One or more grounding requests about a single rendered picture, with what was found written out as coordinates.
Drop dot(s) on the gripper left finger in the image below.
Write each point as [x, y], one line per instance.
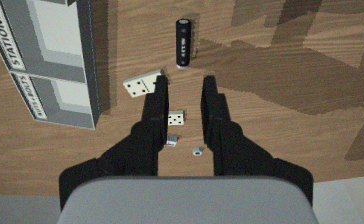
[138, 152]

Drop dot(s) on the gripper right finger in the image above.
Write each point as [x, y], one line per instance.
[240, 156]

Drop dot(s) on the grey hex nut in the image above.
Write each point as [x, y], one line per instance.
[197, 151]

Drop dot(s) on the white domino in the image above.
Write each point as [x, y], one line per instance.
[142, 84]
[175, 118]

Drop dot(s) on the grey open-top bin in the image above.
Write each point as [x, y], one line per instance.
[46, 38]

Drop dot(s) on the black battery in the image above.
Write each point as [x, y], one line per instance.
[183, 39]

